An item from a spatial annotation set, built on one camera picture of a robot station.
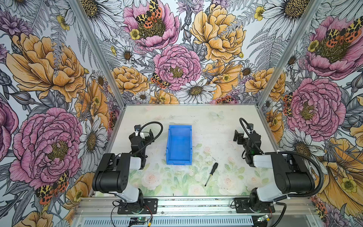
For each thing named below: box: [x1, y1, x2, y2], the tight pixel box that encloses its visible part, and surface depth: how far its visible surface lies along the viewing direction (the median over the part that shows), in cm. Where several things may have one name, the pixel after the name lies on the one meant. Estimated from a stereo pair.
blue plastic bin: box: [165, 124, 193, 166], surface depth 96 cm
